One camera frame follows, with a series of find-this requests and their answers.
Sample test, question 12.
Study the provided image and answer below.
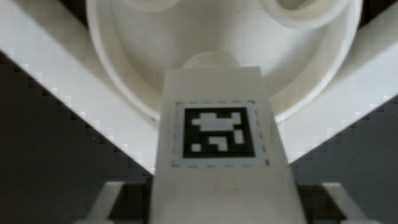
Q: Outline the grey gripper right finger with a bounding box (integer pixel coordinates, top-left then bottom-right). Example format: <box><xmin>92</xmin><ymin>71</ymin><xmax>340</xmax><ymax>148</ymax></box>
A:
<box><xmin>321</xmin><ymin>182</ymin><xmax>379</xmax><ymax>224</ymax></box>

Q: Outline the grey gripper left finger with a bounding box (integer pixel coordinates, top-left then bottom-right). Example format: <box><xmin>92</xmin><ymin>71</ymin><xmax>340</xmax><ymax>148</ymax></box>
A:
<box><xmin>72</xmin><ymin>182</ymin><xmax>124</xmax><ymax>224</ymax></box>

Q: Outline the white stool leg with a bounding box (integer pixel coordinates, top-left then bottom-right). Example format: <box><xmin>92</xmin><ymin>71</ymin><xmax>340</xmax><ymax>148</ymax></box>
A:
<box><xmin>148</xmin><ymin>67</ymin><xmax>305</xmax><ymax>224</ymax></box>

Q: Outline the white round stool seat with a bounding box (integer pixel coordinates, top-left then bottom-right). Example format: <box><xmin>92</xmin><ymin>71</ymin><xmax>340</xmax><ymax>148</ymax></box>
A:
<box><xmin>86</xmin><ymin>0</ymin><xmax>362</xmax><ymax>121</ymax></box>

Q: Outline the white right fence wall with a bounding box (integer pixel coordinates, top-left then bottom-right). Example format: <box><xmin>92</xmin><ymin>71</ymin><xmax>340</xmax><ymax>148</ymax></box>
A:
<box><xmin>278</xmin><ymin>3</ymin><xmax>398</xmax><ymax>162</ymax></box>

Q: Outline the white fence wall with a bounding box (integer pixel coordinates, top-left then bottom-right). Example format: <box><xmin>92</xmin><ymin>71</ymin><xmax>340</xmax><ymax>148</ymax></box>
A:
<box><xmin>278</xmin><ymin>3</ymin><xmax>398</xmax><ymax>162</ymax></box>
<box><xmin>0</xmin><ymin>0</ymin><xmax>157</xmax><ymax>170</ymax></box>

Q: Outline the white front fence wall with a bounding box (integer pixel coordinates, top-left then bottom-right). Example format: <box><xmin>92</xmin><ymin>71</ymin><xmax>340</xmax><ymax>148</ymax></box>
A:
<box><xmin>0</xmin><ymin>0</ymin><xmax>157</xmax><ymax>170</ymax></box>

